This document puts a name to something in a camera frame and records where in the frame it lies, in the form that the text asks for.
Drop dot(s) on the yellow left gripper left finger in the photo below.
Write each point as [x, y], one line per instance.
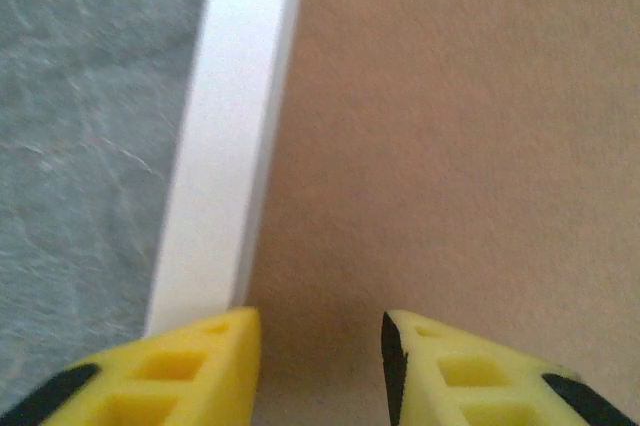
[165, 386]

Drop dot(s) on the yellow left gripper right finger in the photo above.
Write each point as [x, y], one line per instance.
[475, 386]

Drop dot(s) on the brown cardboard backing board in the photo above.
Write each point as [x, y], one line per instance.
[450, 146]

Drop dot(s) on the white picture frame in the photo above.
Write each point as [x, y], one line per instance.
[220, 146]

